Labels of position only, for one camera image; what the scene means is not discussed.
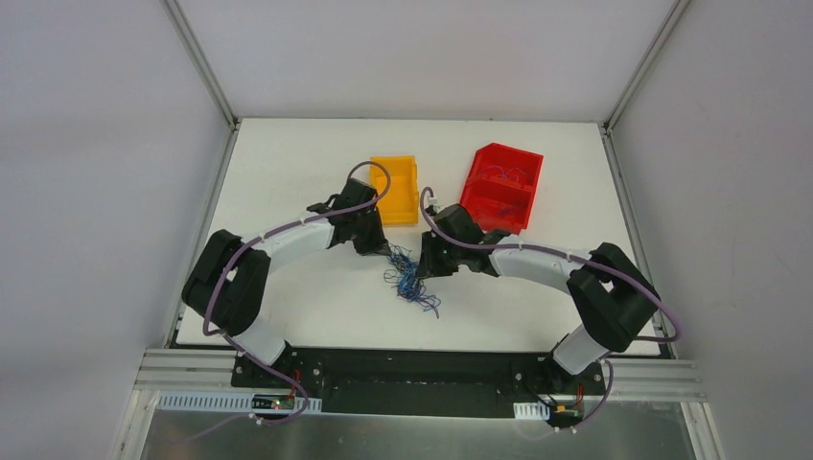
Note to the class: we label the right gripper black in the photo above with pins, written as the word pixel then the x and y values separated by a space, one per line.
pixel 432 257

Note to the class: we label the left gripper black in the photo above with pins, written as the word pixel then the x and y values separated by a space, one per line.
pixel 373 238

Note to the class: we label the red plastic bin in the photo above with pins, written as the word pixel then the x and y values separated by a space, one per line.
pixel 500 188

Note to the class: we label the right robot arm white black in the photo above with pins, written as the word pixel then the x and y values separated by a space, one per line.
pixel 612 298

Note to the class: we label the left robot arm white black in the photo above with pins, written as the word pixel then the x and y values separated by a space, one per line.
pixel 228 282

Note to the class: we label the yellow plastic bin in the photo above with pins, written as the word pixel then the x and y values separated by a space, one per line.
pixel 400 205

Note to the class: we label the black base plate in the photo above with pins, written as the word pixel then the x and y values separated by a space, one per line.
pixel 419 383

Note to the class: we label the right white slotted cable duct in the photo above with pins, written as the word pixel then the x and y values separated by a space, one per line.
pixel 531 411

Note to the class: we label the white slotted cable duct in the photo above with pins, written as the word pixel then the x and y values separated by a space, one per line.
pixel 236 402
pixel 531 411

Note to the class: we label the aluminium frame rail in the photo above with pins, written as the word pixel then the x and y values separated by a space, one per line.
pixel 635 379

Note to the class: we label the left white slotted cable duct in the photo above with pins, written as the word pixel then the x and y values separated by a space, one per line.
pixel 236 402

